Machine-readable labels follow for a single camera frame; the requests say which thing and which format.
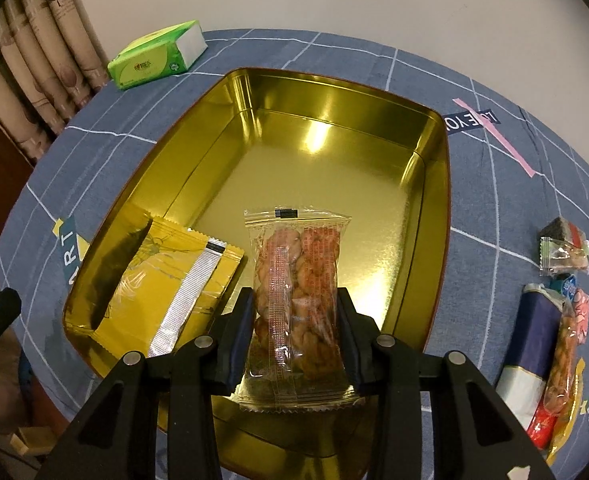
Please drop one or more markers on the green tissue pack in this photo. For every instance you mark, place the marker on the green tissue pack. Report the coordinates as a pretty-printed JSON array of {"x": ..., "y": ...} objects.
[{"x": 154, "y": 57}]

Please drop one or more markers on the clear twisted snack packet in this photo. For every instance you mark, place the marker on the clear twisted snack packet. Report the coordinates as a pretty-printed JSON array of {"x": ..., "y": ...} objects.
[{"x": 294, "y": 280}]

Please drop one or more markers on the yellow snack packet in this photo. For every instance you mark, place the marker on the yellow snack packet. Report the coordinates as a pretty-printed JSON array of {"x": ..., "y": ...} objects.
[{"x": 174, "y": 270}]

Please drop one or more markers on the gold tin box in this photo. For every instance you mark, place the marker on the gold tin box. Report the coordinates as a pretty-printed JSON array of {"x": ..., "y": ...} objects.
[{"x": 324, "y": 170}]

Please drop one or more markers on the blue checked tablecloth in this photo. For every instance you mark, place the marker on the blue checked tablecloth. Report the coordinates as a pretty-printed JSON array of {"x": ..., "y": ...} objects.
[{"x": 499, "y": 185}]

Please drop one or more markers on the dark seaweed snack packet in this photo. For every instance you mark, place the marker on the dark seaweed snack packet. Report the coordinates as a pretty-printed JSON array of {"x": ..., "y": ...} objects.
[{"x": 563, "y": 229}]

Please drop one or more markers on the beige patterned curtain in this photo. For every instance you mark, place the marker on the beige patterned curtain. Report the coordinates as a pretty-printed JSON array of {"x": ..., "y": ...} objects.
[{"x": 39, "y": 60}]

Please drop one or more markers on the blue snack packet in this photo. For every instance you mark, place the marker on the blue snack packet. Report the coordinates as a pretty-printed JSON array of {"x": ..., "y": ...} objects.
[{"x": 566, "y": 287}]

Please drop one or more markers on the red snack packet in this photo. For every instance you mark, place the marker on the red snack packet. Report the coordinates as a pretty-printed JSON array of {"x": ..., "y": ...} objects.
[{"x": 559, "y": 380}]

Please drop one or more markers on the clear green-edged snack packet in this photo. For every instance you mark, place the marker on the clear green-edged snack packet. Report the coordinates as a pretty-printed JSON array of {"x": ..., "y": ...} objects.
[{"x": 566, "y": 256}]

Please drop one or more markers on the pink patterned snack packet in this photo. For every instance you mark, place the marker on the pink patterned snack packet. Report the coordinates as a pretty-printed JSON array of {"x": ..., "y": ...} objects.
[{"x": 581, "y": 315}]

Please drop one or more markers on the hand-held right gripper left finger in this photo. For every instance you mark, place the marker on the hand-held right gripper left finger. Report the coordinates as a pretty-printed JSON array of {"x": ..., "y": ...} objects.
[{"x": 237, "y": 352}]

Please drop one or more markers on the light wooden block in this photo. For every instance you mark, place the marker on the light wooden block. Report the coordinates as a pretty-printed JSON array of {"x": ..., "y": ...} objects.
[{"x": 29, "y": 439}]

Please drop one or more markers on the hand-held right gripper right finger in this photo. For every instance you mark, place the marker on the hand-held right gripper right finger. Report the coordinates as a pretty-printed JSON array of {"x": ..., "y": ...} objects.
[{"x": 352, "y": 355}]

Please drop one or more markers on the navy and white snack packet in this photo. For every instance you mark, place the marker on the navy and white snack packet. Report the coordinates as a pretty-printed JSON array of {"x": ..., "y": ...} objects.
[{"x": 531, "y": 350}]

